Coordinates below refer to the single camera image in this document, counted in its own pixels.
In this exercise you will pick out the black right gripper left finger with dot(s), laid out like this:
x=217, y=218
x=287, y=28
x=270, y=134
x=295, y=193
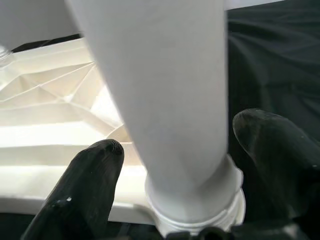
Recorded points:
x=82, y=190

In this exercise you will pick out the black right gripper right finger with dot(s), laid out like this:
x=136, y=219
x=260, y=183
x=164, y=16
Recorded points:
x=282, y=162

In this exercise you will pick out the white plastic table top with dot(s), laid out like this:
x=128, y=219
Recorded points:
x=50, y=125

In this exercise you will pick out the white plastic table leg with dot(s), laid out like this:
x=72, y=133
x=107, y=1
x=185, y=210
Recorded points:
x=170, y=87

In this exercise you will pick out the black tablecloth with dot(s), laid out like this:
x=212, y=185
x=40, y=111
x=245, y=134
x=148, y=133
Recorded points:
x=275, y=62

